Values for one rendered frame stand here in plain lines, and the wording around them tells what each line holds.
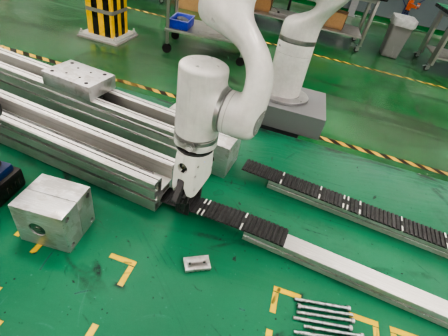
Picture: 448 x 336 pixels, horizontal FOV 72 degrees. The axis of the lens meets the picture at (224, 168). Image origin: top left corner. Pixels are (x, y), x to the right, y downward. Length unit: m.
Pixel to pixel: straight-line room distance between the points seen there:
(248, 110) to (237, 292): 0.33
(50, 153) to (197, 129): 0.41
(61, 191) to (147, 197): 0.17
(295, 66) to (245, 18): 0.58
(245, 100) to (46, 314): 0.46
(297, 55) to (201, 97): 0.60
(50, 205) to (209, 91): 0.34
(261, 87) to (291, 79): 0.60
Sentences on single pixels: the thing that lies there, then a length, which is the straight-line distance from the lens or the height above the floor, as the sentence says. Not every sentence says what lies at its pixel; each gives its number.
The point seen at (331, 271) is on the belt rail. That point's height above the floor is 0.80.
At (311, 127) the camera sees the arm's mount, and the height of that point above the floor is 0.82.
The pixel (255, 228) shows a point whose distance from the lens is 0.67.
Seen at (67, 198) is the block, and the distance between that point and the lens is 0.63.
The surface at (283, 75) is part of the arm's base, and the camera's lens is 1.08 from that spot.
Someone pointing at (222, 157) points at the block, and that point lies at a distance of 0.78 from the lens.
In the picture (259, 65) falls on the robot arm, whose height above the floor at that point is 1.15.
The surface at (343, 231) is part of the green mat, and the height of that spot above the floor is 0.78.
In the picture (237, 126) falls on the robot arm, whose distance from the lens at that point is 0.50.
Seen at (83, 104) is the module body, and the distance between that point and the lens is 0.97.
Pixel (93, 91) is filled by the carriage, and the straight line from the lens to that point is 0.94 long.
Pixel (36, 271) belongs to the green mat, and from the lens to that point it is 0.66.
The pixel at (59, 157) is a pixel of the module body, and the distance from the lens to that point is 0.81.
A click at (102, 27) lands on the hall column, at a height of 0.13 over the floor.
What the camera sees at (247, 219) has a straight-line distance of 0.69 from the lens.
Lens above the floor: 1.31
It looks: 39 degrees down
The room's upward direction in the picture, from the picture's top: 12 degrees clockwise
